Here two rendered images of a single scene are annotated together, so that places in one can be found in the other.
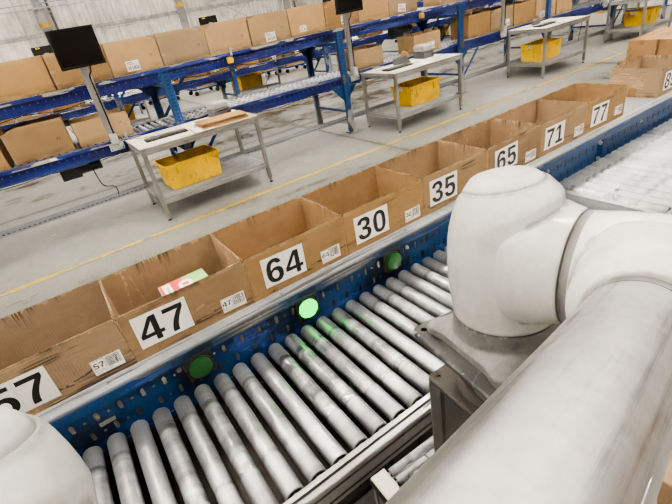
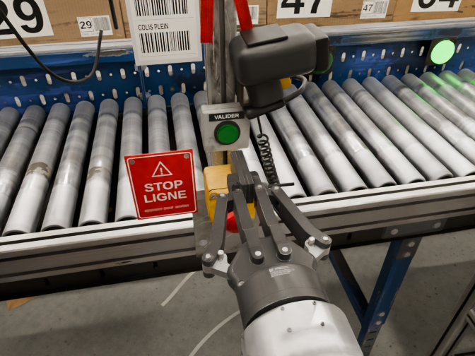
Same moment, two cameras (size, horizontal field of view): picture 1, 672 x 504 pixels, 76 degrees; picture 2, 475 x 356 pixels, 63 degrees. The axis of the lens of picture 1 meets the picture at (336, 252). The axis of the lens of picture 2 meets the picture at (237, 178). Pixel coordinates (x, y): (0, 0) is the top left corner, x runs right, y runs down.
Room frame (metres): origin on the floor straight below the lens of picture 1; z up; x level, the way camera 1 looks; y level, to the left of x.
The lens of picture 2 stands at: (-0.11, 0.35, 1.24)
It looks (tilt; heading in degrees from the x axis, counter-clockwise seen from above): 38 degrees down; 19
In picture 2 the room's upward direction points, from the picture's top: straight up
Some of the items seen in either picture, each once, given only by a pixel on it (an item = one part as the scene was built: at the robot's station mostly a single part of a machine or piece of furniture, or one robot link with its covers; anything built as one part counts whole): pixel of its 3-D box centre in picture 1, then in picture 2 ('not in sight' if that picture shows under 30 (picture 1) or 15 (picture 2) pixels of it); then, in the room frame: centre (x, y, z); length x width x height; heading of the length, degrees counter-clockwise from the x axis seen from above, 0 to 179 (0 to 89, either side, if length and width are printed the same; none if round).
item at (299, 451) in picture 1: (273, 415); (386, 125); (0.84, 0.26, 0.72); 0.52 x 0.05 x 0.05; 29
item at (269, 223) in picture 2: not in sight; (270, 226); (0.17, 0.41, 0.95); 0.11 x 0.01 x 0.04; 28
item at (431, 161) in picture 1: (431, 175); not in sight; (1.79, -0.48, 0.96); 0.39 x 0.29 x 0.17; 119
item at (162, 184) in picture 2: not in sight; (182, 183); (0.32, 0.59, 0.85); 0.16 x 0.01 x 0.13; 119
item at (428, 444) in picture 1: (434, 439); not in sight; (0.66, -0.15, 0.74); 0.28 x 0.02 x 0.02; 117
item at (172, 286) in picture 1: (188, 291); not in sight; (1.27, 0.53, 0.92); 0.16 x 0.11 x 0.07; 120
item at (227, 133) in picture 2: not in sight; (227, 132); (0.34, 0.52, 0.95); 0.03 x 0.02 x 0.03; 119
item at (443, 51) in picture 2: (309, 308); (443, 52); (1.19, 0.13, 0.81); 0.07 x 0.01 x 0.07; 119
